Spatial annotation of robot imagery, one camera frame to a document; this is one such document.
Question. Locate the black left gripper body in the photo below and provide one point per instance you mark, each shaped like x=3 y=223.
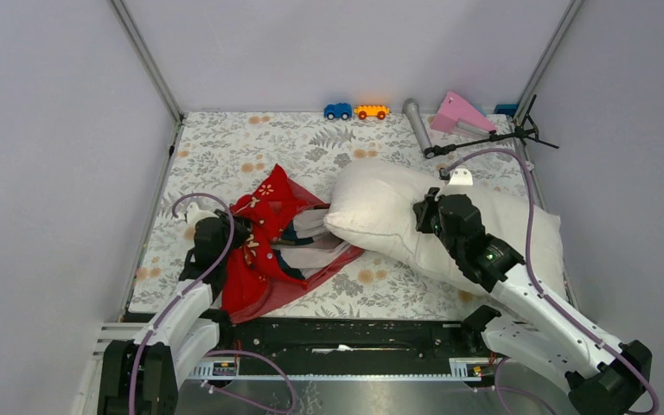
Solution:
x=239 y=234

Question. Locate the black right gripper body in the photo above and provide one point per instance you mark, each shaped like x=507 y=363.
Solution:
x=429 y=219

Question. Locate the red cartoon print pillowcase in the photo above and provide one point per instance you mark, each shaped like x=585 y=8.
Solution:
x=288 y=253

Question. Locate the white pillow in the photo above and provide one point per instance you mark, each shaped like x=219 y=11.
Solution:
x=372 y=208

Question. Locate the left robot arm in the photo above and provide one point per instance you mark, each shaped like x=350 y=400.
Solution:
x=142 y=373

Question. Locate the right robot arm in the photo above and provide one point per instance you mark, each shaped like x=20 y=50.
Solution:
x=599 y=373

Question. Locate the floral fern print sheet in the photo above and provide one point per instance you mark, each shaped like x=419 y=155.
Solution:
x=224 y=155

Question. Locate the silver microphone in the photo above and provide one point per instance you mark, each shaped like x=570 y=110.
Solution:
x=411 y=111

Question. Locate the pink wedge block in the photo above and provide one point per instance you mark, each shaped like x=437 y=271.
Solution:
x=456 y=113

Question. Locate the yellow toy car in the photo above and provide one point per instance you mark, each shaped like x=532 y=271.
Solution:
x=363 y=112

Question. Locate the black tripod stand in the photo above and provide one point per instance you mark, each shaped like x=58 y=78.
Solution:
x=525 y=130

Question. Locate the blue block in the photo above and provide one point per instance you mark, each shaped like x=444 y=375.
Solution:
x=506 y=109

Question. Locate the blue toy car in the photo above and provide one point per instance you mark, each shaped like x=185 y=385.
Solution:
x=342 y=111

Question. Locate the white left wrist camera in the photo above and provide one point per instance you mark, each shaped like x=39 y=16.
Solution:
x=194 y=213

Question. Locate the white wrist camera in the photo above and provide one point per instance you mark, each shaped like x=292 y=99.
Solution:
x=458 y=177
x=194 y=213

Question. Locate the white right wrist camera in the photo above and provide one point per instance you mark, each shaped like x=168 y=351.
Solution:
x=458 y=177

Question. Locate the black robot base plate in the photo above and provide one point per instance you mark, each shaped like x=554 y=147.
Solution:
x=278 y=340

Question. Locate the right aluminium frame post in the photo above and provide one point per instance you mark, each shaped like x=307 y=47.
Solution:
x=565 y=22

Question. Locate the aluminium frame post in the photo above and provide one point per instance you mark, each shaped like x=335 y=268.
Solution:
x=143 y=53
x=565 y=22

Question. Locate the slotted aluminium rail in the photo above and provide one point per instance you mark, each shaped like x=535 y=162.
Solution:
x=448 y=369

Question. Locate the left aluminium frame post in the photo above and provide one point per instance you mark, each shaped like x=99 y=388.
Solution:
x=143 y=53

